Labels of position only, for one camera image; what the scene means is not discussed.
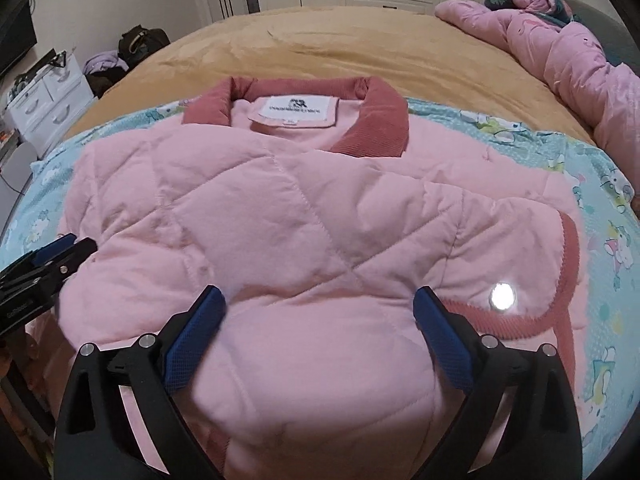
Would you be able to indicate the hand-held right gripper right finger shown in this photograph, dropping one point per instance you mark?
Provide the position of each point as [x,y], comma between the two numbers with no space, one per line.
[447,347]

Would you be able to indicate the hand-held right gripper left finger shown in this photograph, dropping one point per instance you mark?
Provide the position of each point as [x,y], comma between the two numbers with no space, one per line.
[192,340]

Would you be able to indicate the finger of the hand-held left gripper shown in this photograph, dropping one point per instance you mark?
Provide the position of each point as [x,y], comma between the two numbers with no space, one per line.
[77,255]
[50,251]

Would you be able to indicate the pink quilted jacket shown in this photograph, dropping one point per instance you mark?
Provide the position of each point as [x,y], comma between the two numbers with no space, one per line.
[300,240]

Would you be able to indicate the purple clothes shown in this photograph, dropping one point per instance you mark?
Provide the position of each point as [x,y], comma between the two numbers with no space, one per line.
[102,64]

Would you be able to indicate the white low cabinet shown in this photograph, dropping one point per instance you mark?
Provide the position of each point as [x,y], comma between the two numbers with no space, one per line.
[22,157]

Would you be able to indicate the white drawer chest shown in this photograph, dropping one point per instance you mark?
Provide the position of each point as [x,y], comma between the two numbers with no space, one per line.
[45,105]

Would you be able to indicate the cartoon printed blue sheet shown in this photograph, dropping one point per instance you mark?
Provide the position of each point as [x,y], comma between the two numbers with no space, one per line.
[610,310]

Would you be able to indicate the black television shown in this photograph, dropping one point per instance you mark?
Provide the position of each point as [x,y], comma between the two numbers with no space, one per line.
[15,45]

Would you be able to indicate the black bag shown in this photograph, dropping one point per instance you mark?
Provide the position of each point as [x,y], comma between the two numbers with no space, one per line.
[142,42]

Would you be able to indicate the tan bed cover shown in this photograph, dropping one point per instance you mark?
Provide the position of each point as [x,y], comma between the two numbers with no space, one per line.
[375,45]

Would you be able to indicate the pink floral quilt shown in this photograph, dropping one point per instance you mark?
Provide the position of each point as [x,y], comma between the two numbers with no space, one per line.
[590,70]

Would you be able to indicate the grey quilted headboard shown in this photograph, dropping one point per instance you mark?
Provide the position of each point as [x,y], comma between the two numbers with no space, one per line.
[602,35]

